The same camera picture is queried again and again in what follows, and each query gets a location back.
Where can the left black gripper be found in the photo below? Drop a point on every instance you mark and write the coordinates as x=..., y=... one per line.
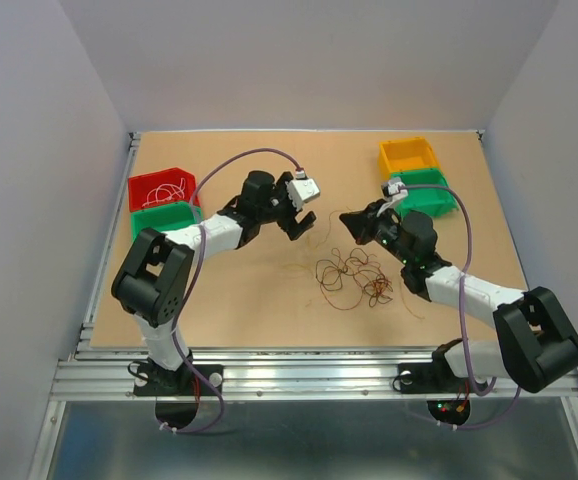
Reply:
x=289, y=225

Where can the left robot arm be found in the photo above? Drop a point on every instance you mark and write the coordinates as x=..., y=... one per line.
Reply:
x=153, y=279

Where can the red plastic bin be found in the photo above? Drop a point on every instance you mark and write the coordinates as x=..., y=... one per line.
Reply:
x=158, y=188

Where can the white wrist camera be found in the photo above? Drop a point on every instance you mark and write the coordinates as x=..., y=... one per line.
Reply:
x=394, y=192
x=302, y=191

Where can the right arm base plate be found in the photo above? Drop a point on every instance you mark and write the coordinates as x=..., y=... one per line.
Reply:
x=427, y=378

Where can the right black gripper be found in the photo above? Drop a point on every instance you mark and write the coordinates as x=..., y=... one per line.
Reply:
x=360, y=223

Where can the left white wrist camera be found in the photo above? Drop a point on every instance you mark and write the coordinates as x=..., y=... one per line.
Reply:
x=302, y=191

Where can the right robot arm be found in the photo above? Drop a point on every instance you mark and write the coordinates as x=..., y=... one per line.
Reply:
x=536, y=343

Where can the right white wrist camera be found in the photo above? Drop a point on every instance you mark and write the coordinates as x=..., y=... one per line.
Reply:
x=394, y=192

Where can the yellow plastic bin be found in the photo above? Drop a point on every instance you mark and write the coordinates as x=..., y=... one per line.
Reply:
x=403, y=155

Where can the aluminium frame rail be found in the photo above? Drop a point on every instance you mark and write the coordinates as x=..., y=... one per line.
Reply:
x=293, y=413

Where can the green plastic bin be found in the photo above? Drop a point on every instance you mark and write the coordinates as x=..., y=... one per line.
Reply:
x=165, y=218
x=434, y=202

